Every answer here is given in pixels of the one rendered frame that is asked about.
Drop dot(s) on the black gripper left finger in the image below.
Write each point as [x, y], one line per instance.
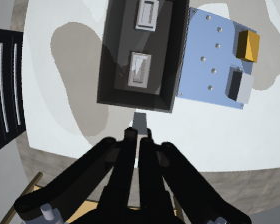
[60, 199]

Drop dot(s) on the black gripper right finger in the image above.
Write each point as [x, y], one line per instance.
[198, 199]

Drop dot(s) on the yellow rectangular block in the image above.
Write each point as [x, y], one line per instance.
[248, 46]

